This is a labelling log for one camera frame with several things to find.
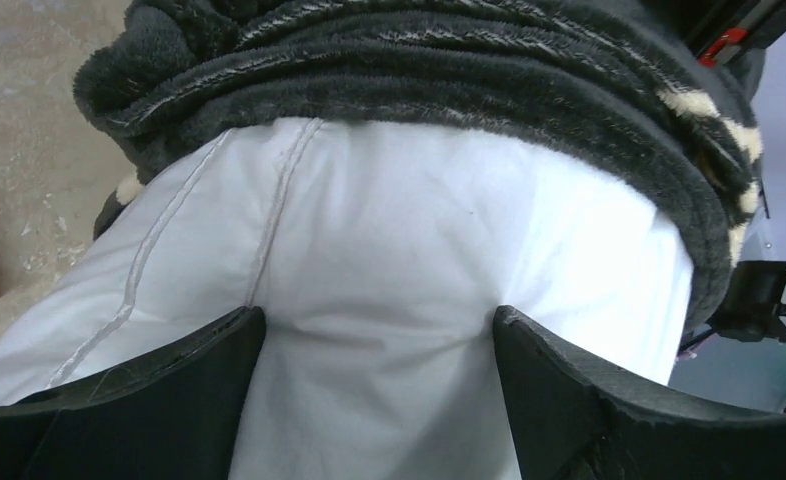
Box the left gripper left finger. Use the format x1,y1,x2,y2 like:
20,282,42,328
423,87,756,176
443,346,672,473
0,308,266,480

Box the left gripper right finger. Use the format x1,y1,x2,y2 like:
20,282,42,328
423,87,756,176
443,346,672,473
492,306,786,479

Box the white pillow insert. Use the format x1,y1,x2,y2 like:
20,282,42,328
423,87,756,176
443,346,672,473
0,118,694,479

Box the black pillowcase with beige flowers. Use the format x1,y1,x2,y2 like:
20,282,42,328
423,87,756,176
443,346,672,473
73,1,763,328

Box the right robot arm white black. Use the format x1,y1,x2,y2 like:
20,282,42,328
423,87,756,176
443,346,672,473
678,260,786,355

